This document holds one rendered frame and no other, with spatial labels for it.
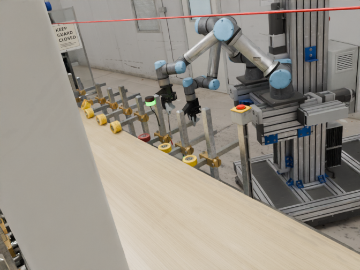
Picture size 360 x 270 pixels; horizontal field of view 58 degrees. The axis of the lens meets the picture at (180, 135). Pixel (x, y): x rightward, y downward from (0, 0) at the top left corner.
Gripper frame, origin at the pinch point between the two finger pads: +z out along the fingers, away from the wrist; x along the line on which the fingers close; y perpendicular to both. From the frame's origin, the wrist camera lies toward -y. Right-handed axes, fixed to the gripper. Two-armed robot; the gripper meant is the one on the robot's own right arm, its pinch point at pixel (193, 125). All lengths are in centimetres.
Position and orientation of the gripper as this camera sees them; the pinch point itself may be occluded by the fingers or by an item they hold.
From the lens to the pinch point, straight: 240.2
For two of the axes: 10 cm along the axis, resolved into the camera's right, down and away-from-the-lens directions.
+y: 7.9, -4.0, 4.8
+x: -5.9, -2.5, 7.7
